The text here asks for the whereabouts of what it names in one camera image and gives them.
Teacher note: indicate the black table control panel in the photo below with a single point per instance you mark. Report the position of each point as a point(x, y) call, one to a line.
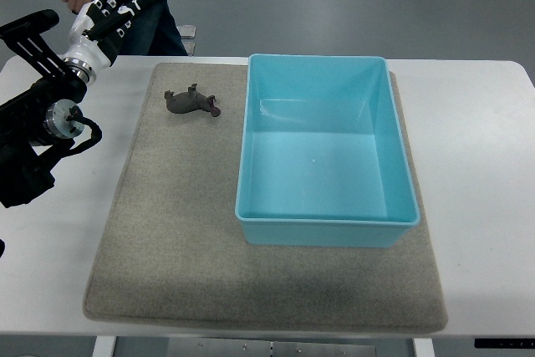
point(504, 343)

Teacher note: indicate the black white robotic hand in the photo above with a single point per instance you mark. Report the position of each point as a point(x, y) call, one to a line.
point(98, 32)

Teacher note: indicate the upper silver floor plate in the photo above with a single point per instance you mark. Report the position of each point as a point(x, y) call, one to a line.
point(187, 31)

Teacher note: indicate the brown toy hippo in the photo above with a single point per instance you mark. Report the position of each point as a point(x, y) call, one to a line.
point(189, 101)

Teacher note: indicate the beige felt mat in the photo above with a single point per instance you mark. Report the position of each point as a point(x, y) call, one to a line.
point(173, 252)

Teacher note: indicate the lower silver floor plate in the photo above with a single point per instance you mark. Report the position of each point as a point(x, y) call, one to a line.
point(190, 48)

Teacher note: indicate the light blue plastic box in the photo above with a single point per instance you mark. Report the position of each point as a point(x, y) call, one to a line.
point(323, 161)

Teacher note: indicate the silver floor plate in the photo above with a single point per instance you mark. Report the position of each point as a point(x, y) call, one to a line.
point(190, 48)
point(187, 31)

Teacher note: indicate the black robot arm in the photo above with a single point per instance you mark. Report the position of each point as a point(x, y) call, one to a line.
point(44, 124)

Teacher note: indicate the metal table frame plate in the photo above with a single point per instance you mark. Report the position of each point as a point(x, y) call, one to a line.
point(249, 347)

